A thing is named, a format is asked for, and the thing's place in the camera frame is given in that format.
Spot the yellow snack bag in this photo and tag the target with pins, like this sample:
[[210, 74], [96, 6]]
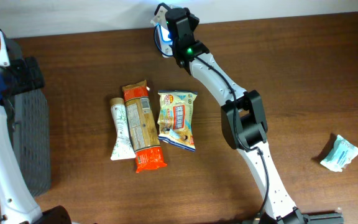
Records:
[[175, 117]]

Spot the orange noodle packet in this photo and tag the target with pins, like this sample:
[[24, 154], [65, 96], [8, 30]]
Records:
[[143, 132]]

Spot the white toothpaste tube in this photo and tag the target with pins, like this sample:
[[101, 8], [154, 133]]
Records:
[[123, 147]]

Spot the teal wet wipes packet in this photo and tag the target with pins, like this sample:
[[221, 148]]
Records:
[[341, 155]]

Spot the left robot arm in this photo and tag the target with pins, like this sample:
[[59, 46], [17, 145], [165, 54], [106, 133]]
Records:
[[17, 205]]

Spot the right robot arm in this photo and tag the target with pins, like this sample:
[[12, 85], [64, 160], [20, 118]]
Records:
[[243, 120]]

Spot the white barcode scanner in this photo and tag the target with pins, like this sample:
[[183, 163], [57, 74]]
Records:
[[162, 41]]

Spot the grey plastic mesh basket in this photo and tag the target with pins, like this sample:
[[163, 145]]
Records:
[[28, 122]]

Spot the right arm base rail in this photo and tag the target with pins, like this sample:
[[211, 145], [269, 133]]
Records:
[[324, 218]]

